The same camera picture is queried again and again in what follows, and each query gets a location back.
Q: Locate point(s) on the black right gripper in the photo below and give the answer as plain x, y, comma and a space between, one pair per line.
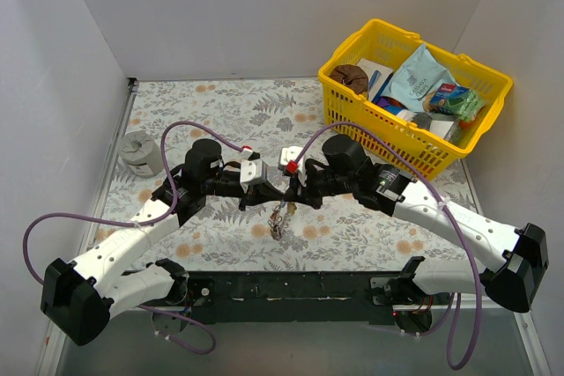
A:
303, 191

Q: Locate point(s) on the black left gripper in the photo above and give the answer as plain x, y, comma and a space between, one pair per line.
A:
246, 195

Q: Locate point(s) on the yellow key tag with key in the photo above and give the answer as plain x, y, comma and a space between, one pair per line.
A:
291, 208

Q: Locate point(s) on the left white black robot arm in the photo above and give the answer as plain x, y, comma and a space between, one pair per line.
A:
83, 295

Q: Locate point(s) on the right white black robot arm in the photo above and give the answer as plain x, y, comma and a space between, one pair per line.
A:
509, 263

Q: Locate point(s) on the yellow plastic shopping basket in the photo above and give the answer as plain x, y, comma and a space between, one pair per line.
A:
430, 141

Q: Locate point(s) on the grey tape roll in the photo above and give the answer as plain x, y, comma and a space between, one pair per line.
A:
141, 154

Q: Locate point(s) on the brown round bread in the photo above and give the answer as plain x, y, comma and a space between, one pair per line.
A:
352, 77

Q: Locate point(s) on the white box in basket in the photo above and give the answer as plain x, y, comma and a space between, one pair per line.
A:
378, 77

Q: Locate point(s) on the light blue chips bag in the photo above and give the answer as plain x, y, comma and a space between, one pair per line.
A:
416, 79

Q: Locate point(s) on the green wrapped package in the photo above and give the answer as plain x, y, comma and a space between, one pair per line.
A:
456, 100

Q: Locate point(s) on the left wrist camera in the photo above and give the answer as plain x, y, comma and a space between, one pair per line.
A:
253, 169

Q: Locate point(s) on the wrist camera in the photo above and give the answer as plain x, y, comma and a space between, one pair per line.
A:
289, 164
253, 169

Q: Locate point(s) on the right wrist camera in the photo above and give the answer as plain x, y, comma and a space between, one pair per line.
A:
289, 164

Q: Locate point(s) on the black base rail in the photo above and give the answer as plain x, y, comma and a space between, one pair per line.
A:
290, 296

